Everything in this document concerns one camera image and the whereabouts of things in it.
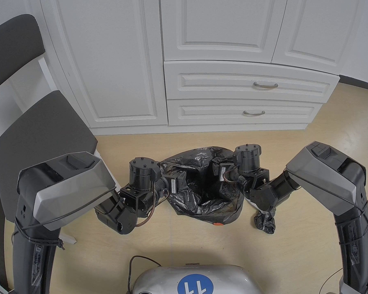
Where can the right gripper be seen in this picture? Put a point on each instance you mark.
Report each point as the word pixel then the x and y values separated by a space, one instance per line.
pixel 236 177

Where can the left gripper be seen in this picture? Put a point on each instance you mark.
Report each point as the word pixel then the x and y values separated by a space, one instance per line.
pixel 164 187

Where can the black plastic bag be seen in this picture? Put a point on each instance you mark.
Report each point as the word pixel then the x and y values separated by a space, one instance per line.
pixel 202 164

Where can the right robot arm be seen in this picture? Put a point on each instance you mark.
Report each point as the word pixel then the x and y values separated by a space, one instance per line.
pixel 325 176

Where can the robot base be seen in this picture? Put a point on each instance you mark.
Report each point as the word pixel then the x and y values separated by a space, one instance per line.
pixel 171 279

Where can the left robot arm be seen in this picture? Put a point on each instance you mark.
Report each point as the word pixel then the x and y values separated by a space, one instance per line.
pixel 64 188

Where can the crumpled black plastic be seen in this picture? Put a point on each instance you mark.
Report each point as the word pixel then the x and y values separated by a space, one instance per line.
pixel 265 224

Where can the white printed wrapper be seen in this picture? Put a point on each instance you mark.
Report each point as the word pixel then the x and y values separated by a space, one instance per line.
pixel 252 204

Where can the white wardrobe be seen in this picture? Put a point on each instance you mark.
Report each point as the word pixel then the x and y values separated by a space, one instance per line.
pixel 110 57

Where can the white chair grey seat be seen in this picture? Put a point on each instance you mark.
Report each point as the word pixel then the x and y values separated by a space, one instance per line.
pixel 33 133

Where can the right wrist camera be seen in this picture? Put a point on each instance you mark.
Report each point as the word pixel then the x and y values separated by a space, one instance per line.
pixel 225 173

